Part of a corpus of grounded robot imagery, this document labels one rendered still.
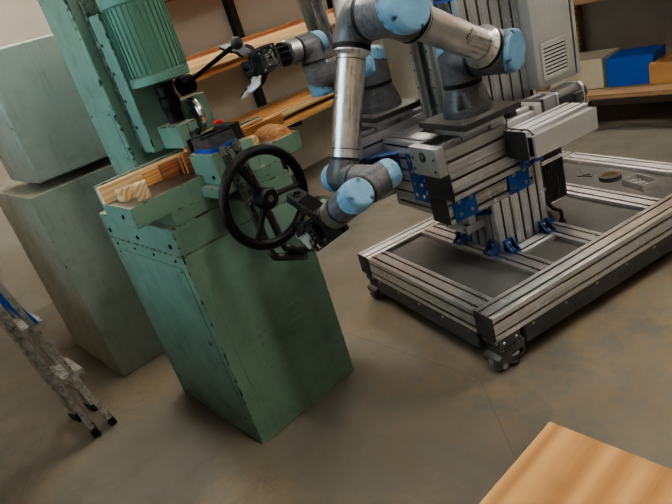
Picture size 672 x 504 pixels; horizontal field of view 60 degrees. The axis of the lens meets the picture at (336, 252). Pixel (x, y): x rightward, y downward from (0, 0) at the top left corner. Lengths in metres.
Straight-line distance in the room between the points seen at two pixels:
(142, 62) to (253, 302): 0.77
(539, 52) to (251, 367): 1.42
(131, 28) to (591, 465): 1.49
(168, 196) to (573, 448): 1.17
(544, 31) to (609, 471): 1.56
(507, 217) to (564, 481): 1.39
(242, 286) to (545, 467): 1.10
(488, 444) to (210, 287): 0.92
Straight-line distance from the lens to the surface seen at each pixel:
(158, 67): 1.76
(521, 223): 2.29
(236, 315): 1.82
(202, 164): 1.67
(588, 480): 0.98
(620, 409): 1.87
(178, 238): 1.68
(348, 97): 1.47
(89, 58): 1.97
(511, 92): 2.16
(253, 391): 1.93
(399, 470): 1.78
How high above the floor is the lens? 1.25
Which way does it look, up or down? 23 degrees down
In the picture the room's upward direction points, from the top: 17 degrees counter-clockwise
